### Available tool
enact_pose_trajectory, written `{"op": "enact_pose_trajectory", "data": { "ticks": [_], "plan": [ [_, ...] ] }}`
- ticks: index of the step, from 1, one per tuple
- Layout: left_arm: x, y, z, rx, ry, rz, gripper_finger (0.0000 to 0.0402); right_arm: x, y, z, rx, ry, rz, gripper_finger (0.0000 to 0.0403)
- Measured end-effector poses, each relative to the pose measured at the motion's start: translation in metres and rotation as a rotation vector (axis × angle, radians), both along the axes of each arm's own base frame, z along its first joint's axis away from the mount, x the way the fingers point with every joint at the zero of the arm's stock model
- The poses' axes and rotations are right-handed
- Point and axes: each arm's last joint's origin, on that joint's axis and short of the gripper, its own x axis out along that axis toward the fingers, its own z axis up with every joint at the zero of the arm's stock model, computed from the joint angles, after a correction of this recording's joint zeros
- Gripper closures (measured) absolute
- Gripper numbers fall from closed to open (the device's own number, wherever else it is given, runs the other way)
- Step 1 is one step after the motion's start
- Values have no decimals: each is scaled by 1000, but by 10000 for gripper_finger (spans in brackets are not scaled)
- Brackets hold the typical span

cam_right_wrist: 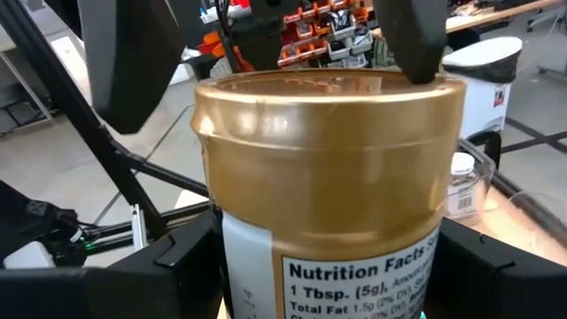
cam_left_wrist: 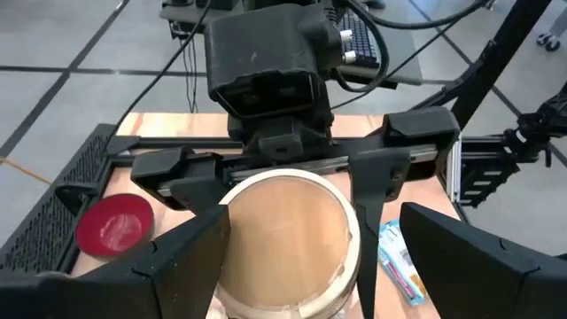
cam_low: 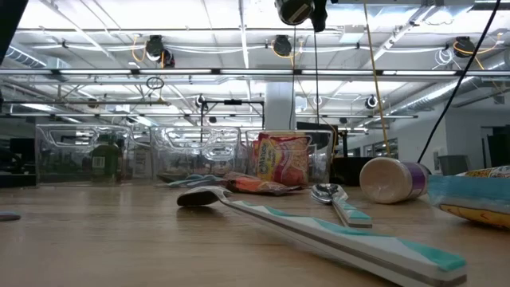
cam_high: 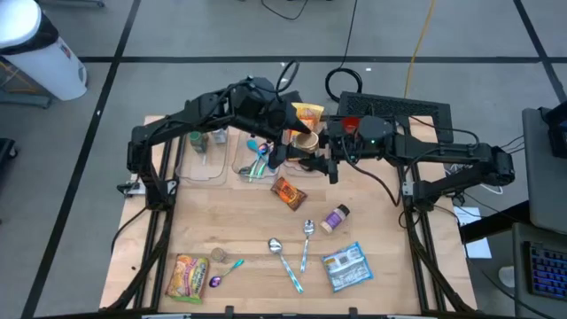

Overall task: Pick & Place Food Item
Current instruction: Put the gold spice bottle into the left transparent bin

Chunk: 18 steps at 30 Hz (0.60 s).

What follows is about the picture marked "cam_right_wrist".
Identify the white trash bin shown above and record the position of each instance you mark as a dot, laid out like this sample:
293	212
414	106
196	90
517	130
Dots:
483	88

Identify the grey office chair base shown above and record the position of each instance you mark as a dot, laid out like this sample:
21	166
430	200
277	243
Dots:
547	20

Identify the clear plastic bin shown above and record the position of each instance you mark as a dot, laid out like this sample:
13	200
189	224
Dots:
487	177

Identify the grey metal bracket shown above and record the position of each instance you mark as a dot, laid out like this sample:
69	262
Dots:
138	226

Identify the white label spice jar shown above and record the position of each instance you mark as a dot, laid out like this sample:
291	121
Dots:
461	190

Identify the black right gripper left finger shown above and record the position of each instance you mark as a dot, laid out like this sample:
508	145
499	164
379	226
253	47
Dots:
133	288

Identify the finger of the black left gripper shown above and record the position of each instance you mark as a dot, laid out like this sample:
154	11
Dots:
414	40
128	66

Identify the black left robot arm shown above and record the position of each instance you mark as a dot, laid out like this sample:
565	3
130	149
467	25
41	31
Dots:
26	221

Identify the orange grey storage bin rack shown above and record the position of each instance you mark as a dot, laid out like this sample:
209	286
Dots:
336	31

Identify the gold lid spice jar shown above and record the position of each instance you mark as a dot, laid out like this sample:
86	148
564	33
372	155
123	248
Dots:
328	177

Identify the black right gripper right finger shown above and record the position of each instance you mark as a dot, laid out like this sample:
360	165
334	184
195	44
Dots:
496	283

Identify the white shelving unit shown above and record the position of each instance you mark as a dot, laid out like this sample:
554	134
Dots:
66	57

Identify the wooden workbench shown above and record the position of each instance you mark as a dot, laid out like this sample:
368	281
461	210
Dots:
487	17

